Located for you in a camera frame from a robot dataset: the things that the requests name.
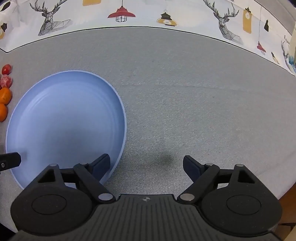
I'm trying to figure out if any orange tangerine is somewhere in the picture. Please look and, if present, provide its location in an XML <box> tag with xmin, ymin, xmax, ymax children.
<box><xmin>0</xmin><ymin>103</ymin><xmax>8</xmax><ymax>123</ymax></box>
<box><xmin>0</xmin><ymin>87</ymin><xmax>12</xmax><ymax>105</ymax></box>

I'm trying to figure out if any pink candy ball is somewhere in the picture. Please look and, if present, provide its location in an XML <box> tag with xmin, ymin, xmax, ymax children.
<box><xmin>0</xmin><ymin>74</ymin><xmax>13</xmax><ymax>88</ymax></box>

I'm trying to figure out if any red cherry tomato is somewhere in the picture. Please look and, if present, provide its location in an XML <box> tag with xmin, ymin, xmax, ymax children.
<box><xmin>1</xmin><ymin>64</ymin><xmax>12</xmax><ymax>75</ymax></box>

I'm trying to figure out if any light blue plate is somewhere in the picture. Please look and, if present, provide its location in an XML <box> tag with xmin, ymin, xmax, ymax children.
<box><xmin>6</xmin><ymin>70</ymin><xmax>126</xmax><ymax>188</ymax></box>

